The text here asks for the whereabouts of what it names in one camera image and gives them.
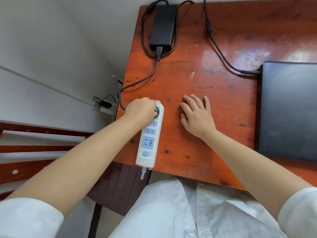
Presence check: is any person's right forearm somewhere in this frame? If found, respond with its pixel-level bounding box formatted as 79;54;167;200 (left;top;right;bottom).
200;129;315;221

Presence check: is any white power strip cord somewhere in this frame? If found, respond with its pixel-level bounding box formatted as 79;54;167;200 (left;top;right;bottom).
140;166;153;181

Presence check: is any black laptop power adapter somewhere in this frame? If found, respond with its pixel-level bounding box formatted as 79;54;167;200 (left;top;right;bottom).
149;4;178;51

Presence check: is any white blue power strip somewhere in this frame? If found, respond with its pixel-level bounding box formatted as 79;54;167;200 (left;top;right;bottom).
135;100;165;169

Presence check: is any dark wooden chair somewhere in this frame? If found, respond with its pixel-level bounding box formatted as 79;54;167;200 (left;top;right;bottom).
86;161;152;238

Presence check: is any red-brown wooden frame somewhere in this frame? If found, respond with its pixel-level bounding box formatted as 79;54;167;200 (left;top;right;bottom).
0;120;96;201

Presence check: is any person's left forearm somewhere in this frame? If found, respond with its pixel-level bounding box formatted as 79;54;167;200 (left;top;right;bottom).
6;114;139;219

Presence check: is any black adapter mains cable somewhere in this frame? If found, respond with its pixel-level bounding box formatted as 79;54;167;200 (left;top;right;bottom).
118;46;163;112

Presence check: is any white button shirt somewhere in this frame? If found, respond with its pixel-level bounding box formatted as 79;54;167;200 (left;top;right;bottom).
0;178;317;238

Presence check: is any person's right hand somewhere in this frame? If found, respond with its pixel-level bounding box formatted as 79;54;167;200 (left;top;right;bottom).
179;94;217;139

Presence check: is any person's left hand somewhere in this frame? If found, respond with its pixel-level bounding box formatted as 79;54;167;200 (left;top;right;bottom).
123;97;159;127

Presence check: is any black laptop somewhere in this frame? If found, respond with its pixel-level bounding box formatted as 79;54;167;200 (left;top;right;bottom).
257;61;317;164

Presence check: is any black laptop charging cable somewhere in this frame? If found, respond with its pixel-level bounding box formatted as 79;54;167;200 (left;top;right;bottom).
141;0;261;76

